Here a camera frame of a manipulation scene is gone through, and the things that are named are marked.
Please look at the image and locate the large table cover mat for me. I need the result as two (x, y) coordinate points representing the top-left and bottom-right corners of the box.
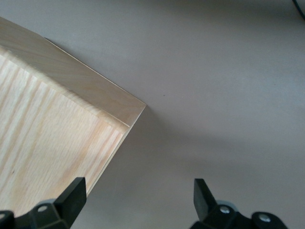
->
(0, 0), (305, 229)

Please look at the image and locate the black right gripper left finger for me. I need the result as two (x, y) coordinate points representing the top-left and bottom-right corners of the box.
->
(0, 177), (87, 229)

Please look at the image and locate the light oak wooden cabinet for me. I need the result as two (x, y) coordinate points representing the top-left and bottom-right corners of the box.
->
(0, 16), (146, 215)

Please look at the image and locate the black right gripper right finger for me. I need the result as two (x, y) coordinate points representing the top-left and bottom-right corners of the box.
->
(190, 178), (289, 229)

